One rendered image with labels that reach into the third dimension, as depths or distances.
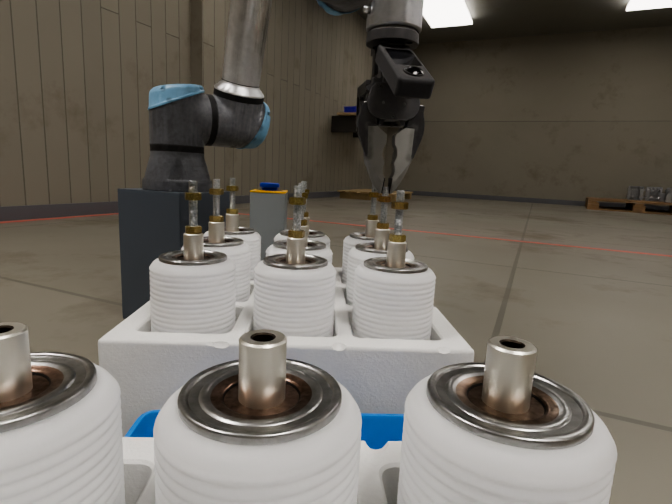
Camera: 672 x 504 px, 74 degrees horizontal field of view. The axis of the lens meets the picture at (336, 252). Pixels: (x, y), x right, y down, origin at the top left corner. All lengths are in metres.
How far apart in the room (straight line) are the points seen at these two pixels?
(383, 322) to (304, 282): 0.10
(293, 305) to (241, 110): 0.67
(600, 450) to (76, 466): 0.22
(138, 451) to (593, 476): 0.25
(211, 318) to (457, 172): 8.00
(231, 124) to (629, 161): 7.70
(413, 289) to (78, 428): 0.35
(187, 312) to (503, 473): 0.38
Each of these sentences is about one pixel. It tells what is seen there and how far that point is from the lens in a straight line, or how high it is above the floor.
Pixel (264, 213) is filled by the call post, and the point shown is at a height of 0.27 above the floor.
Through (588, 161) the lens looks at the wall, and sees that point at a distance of 8.34.
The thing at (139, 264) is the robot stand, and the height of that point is 0.14.
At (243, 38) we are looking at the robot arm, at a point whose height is 0.63.
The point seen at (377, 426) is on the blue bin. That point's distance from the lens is 0.48.
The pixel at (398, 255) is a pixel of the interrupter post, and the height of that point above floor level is 0.27.
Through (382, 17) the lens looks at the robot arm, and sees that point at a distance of 0.65.
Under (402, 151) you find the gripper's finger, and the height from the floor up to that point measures 0.39.
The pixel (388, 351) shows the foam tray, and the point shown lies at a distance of 0.48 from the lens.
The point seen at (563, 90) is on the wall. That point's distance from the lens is 8.43.
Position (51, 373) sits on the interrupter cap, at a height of 0.25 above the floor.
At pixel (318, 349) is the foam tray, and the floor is 0.18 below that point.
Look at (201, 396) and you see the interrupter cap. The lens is 0.22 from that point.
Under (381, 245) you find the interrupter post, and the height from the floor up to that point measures 0.26.
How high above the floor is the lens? 0.36
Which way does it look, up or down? 10 degrees down
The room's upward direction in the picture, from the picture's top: 3 degrees clockwise
